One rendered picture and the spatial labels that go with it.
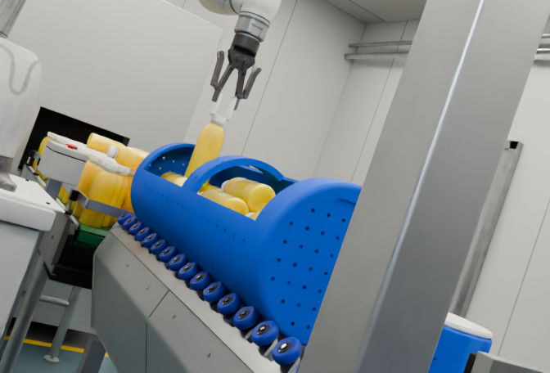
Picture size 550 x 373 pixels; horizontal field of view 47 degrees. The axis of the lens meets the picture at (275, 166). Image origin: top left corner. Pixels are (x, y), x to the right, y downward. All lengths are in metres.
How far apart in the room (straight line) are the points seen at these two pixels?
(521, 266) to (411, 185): 4.65
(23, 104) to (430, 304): 1.04
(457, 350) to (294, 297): 0.56
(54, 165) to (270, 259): 1.07
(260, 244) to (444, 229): 0.62
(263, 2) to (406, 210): 1.41
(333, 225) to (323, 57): 6.17
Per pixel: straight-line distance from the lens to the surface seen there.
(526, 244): 5.07
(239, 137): 6.70
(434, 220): 0.42
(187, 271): 1.33
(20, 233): 1.29
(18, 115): 1.34
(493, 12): 0.44
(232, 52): 1.77
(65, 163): 1.97
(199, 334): 1.18
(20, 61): 1.35
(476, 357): 0.76
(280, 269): 1.03
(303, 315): 1.08
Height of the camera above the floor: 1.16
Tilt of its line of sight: 3 degrees up
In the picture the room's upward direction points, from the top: 20 degrees clockwise
